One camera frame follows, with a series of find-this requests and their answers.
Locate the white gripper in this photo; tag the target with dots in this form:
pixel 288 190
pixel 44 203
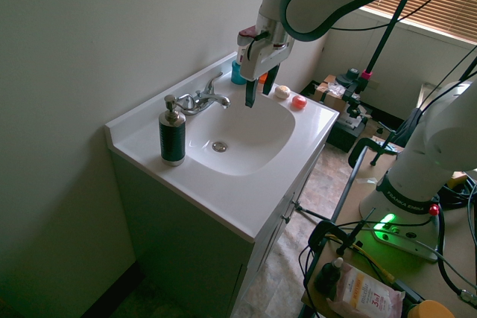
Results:
pixel 265 56

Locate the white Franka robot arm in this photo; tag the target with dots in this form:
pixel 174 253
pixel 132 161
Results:
pixel 410 117

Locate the black ribbed sanitizer pump bottle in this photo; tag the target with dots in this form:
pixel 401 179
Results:
pixel 172 133

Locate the teal cup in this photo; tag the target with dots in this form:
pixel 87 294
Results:
pixel 237 73

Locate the chrome sink faucet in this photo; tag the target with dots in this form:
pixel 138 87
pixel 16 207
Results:
pixel 203 100

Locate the white sink vanity cabinet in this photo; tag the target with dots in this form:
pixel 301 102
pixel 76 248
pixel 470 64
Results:
pixel 238 146

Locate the cardboard box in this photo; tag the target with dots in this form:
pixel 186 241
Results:
pixel 329 96

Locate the chrome sink drain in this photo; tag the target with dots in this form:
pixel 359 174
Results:
pixel 219 146

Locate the black C-clamp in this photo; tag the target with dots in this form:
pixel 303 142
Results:
pixel 367 152

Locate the black table clamp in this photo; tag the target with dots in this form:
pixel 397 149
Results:
pixel 328 234

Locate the wooden window blinds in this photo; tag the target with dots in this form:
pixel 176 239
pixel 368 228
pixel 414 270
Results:
pixel 428 1

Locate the small dark dropper bottle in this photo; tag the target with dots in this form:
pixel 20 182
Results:
pixel 329 277

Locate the red emergency stop button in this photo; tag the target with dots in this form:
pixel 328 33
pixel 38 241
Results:
pixel 433 210

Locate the micellar wipes packet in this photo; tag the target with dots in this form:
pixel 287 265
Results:
pixel 367 292

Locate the orange round lid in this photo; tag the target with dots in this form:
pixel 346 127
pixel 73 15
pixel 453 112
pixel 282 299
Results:
pixel 432 309

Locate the black camera stand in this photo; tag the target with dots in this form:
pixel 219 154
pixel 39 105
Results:
pixel 376 57

